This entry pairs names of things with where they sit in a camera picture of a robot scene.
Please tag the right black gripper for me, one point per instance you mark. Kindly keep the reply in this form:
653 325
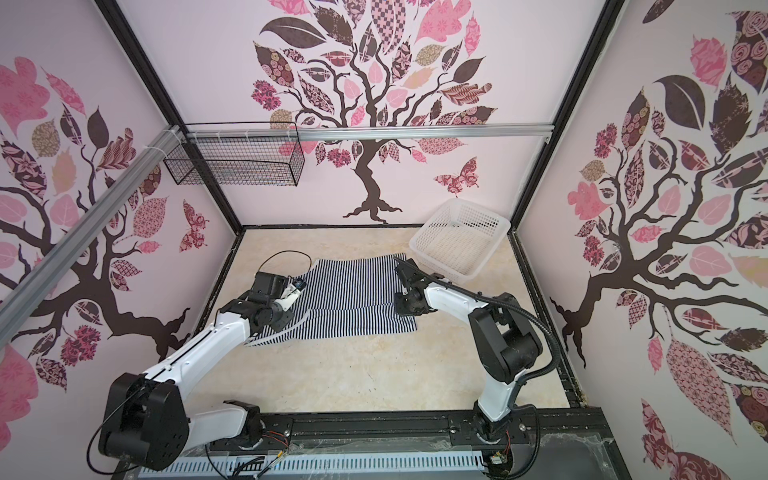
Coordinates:
400 308

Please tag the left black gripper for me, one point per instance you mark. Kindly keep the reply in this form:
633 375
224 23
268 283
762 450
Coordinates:
279 324

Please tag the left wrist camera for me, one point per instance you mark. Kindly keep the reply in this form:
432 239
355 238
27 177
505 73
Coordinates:
275 290

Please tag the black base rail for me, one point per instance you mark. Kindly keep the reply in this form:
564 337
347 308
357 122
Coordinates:
457 427

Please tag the black wire mesh basket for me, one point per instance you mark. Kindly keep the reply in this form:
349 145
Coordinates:
259 153

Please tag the left aluminium rail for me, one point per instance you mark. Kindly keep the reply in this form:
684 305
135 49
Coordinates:
22 301

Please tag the aluminium rail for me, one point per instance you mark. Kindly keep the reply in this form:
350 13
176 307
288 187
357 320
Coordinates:
376 133
22 301

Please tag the back aluminium rail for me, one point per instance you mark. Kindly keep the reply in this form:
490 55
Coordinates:
376 133

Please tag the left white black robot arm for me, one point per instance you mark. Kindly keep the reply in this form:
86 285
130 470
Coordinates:
146 423

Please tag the blue white striped tank top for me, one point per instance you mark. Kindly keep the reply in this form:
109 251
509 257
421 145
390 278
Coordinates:
345 298

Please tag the white plastic laundry basket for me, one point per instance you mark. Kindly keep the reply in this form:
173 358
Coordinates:
459 239

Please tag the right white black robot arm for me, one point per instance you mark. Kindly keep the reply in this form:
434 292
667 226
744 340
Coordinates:
513 345

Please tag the white slotted cable duct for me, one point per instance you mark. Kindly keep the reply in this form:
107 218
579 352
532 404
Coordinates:
316 466

